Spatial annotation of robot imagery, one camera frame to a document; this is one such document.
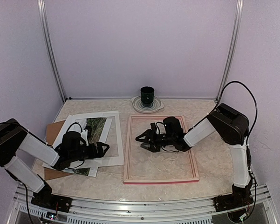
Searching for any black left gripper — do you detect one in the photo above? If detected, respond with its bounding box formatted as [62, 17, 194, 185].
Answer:
[69, 141, 109, 162]

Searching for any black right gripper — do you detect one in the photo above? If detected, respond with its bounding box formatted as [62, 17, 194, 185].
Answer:
[135, 129, 175, 153]

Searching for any pink wooden picture frame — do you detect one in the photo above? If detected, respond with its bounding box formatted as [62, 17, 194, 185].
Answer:
[123, 114, 199, 185]

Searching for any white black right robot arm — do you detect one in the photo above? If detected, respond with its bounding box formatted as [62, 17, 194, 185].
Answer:
[135, 103, 253, 207]

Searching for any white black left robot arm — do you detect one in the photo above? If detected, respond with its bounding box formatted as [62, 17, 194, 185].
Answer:
[0, 119, 109, 208]

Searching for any landscape photo print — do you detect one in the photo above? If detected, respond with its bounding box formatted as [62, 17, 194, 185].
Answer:
[66, 118, 112, 177]

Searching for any striped ceramic plate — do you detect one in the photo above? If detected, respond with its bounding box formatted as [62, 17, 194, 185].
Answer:
[131, 96, 164, 114]

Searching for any white mat board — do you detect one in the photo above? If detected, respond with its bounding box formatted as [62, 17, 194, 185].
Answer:
[52, 111, 124, 173]

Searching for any dark green cup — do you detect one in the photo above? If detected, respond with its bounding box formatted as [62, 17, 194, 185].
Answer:
[140, 86, 155, 106]

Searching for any brown backing board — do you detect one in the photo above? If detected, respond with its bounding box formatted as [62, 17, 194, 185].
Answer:
[44, 120, 73, 181]

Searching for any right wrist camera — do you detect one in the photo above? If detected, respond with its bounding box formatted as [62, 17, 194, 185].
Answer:
[150, 123, 160, 134]

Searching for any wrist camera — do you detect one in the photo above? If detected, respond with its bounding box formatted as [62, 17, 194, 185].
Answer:
[81, 125, 92, 144]
[150, 123, 160, 134]

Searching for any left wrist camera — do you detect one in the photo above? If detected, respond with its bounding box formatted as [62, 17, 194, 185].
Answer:
[81, 125, 92, 144]

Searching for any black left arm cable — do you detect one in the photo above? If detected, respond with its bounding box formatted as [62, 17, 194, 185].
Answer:
[66, 122, 84, 135]

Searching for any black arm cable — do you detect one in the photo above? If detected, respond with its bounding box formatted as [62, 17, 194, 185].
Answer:
[215, 81, 258, 217]
[66, 122, 84, 135]

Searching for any aluminium front rail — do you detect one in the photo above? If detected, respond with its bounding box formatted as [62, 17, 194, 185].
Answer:
[14, 184, 274, 224]

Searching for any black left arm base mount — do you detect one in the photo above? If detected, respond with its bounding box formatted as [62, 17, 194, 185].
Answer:
[31, 194, 73, 213]

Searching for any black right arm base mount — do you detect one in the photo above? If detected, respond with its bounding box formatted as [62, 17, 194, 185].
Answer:
[213, 194, 254, 212]

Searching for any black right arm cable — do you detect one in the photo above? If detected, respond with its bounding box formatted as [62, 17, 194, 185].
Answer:
[215, 81, 258, 217]

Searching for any right aluminium corner post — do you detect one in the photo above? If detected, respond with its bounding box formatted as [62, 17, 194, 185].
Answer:
[216, 0, 244, 102]

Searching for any aluminium corner post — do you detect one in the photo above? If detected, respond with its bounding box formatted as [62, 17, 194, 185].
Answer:
[216, 0, 244, 102]
[37, 0, 67, 103]

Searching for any left aluminium corner post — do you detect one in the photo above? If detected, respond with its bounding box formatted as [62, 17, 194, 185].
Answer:
[37, 0, 67, 103]

